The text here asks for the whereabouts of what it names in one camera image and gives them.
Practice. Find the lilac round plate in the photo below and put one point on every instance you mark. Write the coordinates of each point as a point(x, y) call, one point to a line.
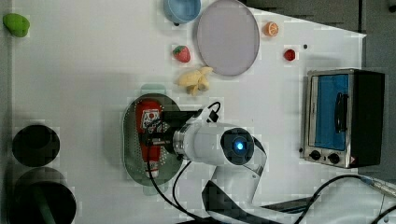
point(228, 37)

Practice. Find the blue bowl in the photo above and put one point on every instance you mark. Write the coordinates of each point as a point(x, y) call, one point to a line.
point(181, 11)

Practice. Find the black cup with green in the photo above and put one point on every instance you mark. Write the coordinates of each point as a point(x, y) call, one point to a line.
point(41, 196)

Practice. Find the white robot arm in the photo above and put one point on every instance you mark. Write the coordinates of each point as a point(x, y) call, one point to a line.
point(238, 158)

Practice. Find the red ketchup bottle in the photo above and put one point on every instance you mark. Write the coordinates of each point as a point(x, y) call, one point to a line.
point(146, 112)

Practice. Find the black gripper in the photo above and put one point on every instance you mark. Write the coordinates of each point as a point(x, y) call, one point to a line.
point(171, 121)

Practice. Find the small red toy tomato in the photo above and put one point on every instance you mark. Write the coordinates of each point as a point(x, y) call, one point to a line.
point(289, 55)

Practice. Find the yellow toy banana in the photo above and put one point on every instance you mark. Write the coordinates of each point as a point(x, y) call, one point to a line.
point(195, 80)

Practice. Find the black toaster oven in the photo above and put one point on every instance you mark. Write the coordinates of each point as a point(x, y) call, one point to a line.
point(344, 117)

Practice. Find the red toy strawberry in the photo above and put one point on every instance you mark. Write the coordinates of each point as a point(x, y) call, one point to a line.
point(182, 54)

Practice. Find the orange slice toy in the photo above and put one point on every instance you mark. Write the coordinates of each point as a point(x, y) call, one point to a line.
point(271, 29)

